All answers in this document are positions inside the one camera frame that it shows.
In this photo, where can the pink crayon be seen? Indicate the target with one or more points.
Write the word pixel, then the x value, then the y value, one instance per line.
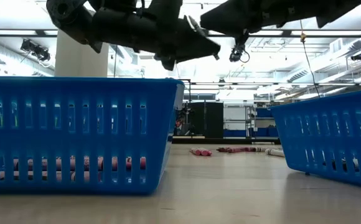
pixel 129 163
pixel 209 152
pixel 203 152
pixel 196 152
pixel 227 149
pixel 249 149

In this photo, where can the white crayon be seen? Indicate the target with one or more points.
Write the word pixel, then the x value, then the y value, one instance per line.
pixel 275 152

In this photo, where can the black ceiling-mounted camera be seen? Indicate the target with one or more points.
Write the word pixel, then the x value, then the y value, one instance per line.
pixel 237 53

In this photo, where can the metal shelving rack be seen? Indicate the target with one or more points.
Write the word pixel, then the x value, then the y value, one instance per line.
pixel 250 121

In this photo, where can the blue storage bin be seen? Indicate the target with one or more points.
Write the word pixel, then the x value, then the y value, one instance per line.
pixel 235 133
pixel 267 132
pixel 264 112

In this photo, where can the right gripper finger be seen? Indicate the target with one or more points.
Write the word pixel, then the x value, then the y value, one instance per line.
pixel 227 18

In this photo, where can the blue slotted plastic basket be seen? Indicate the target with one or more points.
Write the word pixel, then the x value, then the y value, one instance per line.
pixel 74 140
pixel 330 140

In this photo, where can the black cabinet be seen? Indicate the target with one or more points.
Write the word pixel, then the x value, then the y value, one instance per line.
pixel 205 119

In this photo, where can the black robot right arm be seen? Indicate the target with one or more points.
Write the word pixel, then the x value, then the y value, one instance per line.
pixel 323 7

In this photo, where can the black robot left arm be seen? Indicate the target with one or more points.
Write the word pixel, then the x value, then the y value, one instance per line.
pixel 74 25

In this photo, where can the dark equipment with red parts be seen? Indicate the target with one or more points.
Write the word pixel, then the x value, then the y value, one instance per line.
pixel 182 124

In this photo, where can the black aluminium table frame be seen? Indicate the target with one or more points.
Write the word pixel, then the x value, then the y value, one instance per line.
pixel 227 140

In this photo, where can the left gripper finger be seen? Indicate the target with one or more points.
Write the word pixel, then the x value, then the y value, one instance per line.
pixel 199 46

